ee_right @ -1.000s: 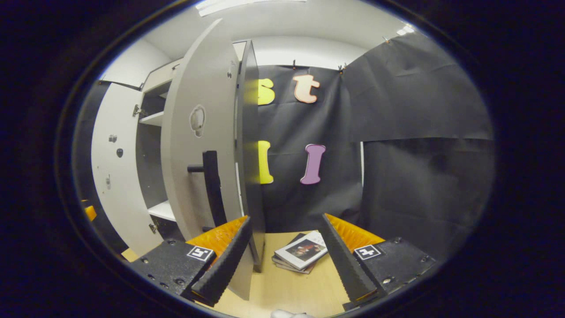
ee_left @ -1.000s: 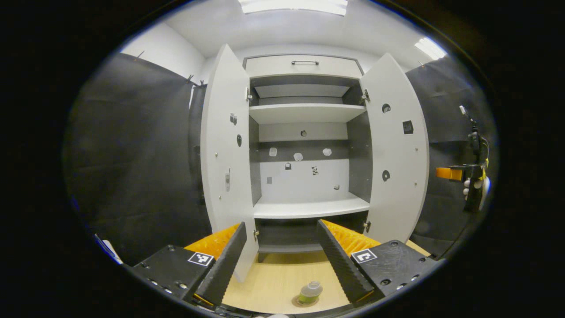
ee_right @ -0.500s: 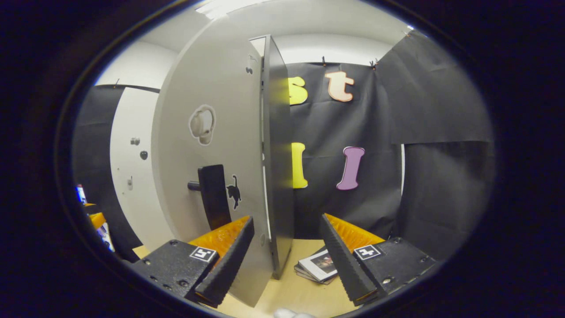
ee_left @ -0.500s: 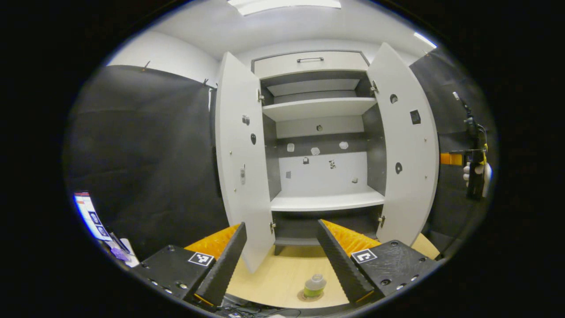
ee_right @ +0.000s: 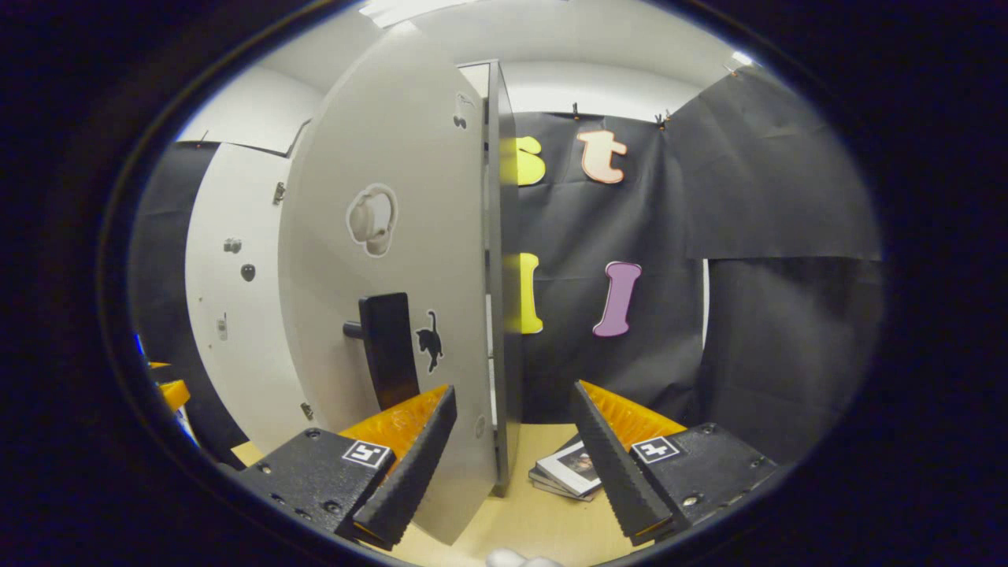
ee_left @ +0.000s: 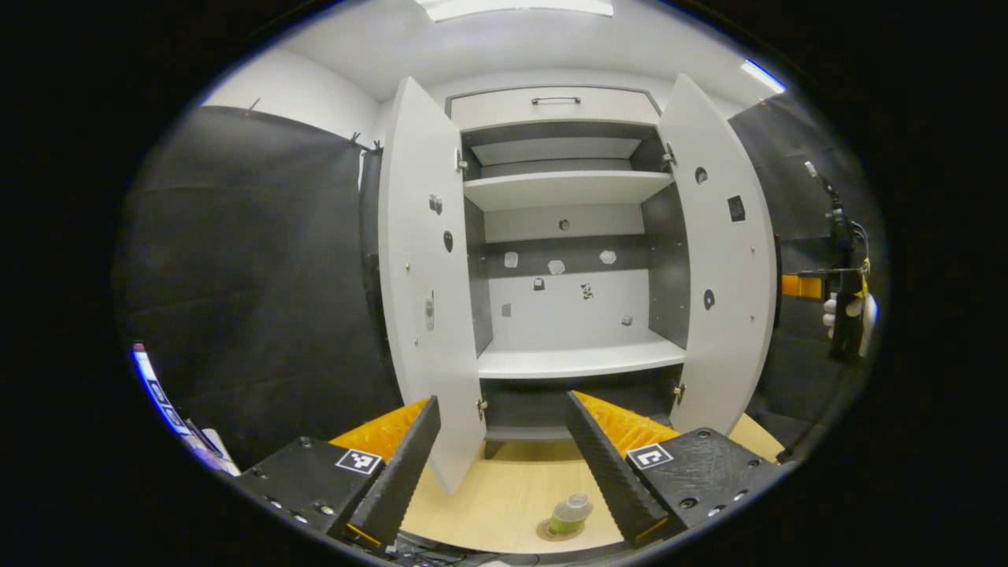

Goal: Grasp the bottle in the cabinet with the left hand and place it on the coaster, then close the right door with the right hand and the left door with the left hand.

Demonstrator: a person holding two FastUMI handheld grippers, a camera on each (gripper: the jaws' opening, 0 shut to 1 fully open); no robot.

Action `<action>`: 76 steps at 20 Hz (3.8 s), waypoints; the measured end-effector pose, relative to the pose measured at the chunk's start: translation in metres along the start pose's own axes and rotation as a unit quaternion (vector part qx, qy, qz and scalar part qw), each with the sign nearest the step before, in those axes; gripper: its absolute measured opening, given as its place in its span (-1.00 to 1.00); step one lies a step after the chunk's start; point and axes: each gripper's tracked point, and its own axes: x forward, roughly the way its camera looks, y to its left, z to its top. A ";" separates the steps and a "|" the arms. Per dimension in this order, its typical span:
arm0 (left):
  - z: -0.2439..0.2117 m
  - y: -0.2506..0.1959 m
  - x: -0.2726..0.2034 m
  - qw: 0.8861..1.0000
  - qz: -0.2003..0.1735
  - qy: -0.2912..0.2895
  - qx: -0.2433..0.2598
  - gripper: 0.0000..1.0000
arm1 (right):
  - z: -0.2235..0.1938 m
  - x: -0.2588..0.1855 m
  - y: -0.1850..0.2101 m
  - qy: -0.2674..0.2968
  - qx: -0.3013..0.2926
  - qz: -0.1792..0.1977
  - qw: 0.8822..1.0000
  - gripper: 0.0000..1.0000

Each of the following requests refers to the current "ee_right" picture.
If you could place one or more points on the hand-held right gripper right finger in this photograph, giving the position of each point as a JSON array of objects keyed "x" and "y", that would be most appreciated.
[{"x": 618, "y": 472}]

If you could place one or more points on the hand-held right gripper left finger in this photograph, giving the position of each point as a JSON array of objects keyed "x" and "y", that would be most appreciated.
[{"x": 413, "y": 480}]

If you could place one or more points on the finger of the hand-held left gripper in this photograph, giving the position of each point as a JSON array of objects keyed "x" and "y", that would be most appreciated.
[{"x": 177, "y": 394}]

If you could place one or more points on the white cabinet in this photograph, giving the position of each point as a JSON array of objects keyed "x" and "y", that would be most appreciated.
[{"x": 504, "y": 276}]

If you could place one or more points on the cabinet door with headphone sticker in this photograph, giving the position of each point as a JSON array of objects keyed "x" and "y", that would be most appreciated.
[{"x": 425, "y": 236}]

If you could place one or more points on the stack of books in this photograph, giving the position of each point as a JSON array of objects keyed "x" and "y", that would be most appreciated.
[{"x": 571, "y": 468}]

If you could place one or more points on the large ceiling light panel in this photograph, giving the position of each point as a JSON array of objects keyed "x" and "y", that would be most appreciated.
[{"x": 409, "y": 9}]

